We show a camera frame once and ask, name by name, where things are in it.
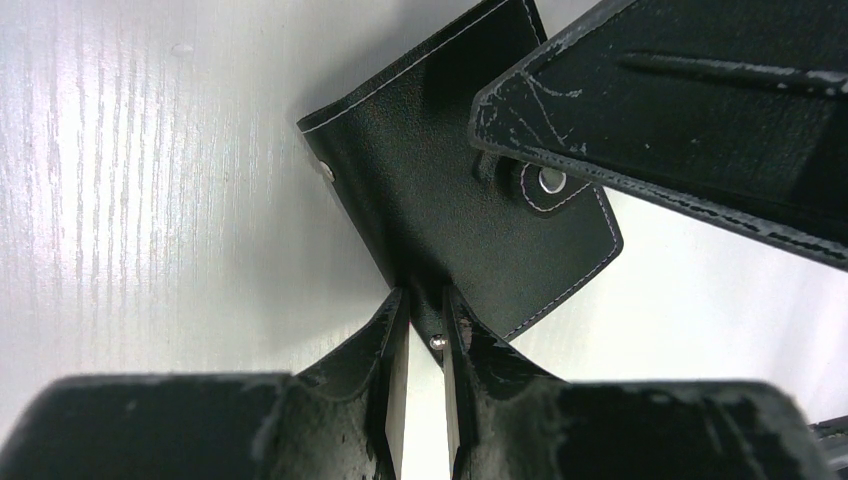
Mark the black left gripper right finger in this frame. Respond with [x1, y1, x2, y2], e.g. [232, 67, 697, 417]
[442, 287, 834, 479]

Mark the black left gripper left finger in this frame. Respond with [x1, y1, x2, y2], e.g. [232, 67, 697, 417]
[1, 288, 409, 479]

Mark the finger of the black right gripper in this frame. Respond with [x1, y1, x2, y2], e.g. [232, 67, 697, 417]
[469, 1, 847, 270]

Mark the black leather card holder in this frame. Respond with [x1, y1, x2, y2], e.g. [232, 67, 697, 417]
[298, 1, 624, 362]

